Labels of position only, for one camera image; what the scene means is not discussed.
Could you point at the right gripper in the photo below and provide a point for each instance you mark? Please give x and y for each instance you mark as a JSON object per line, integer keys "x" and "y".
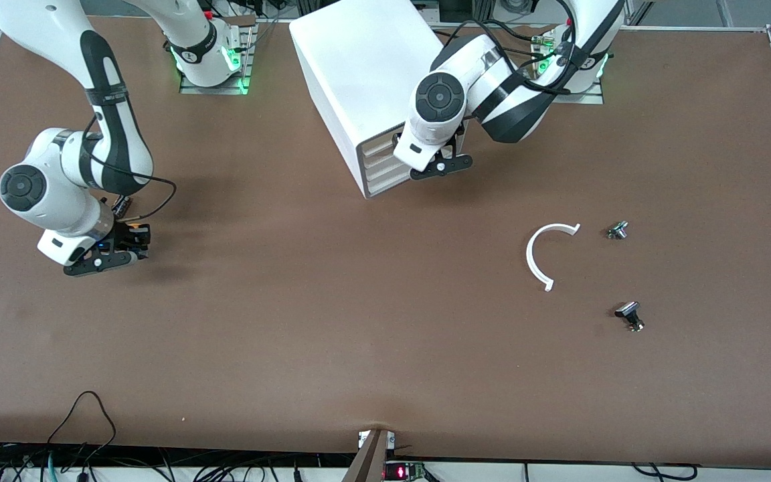
{"x": 122, "y": 233}

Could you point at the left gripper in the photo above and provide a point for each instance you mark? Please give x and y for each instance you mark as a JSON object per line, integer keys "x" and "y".
{"x": 395, "y": 140}

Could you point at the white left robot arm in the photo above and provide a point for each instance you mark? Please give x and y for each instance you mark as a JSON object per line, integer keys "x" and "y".
{"x": 512, "y": 100}

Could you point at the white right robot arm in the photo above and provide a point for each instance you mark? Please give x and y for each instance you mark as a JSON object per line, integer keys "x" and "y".
{"x": 111, "y": 134}

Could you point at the black headed silver push button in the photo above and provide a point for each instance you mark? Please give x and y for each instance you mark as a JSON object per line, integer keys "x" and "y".
{"x": 628, "y": 310}

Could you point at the small black terminal block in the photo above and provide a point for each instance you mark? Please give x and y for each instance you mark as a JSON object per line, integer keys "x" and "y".
{"x": 122, "y": 204}

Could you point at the white curved plastic arc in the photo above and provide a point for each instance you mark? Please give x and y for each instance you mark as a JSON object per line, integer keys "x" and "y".
{"x": 529, "y": 258}

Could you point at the circuit board with red display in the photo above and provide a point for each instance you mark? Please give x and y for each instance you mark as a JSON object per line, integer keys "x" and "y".
{"x": 400, "y": 472}

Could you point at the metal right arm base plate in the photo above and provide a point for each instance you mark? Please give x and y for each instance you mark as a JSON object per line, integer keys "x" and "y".
{"x": 191, "y": 89}

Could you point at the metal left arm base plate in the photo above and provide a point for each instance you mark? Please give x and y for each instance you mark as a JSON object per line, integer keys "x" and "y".
{"x": 586, "y": 98}

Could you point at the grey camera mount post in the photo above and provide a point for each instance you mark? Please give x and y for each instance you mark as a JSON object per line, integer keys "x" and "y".
{"x": 369, "y": 462}

